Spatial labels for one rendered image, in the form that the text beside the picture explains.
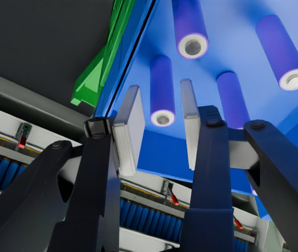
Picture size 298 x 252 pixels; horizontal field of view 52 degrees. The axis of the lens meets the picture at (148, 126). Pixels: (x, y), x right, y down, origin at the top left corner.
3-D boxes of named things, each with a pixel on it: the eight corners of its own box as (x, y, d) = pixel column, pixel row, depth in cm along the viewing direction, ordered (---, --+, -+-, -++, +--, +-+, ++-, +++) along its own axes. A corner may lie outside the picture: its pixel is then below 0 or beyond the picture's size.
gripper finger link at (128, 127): (135, 176, 16) (121, 177, 16) (145, 123, 22) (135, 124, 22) (125, 123, 15) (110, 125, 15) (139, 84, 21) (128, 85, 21)
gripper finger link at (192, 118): (184, 117, 14) (200, 115, 14) (180, 79, 21) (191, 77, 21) (189, 171, 15) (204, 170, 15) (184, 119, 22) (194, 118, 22)
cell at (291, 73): (270, 39, 24) (296, 96, 19) (250, 32, 23) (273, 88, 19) (286, 19, 22) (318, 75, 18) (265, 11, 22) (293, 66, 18)
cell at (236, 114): (224, 139, 23) (212, 83, 27) (244, 145, 23) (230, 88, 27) (238, 124, 21) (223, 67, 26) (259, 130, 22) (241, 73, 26)
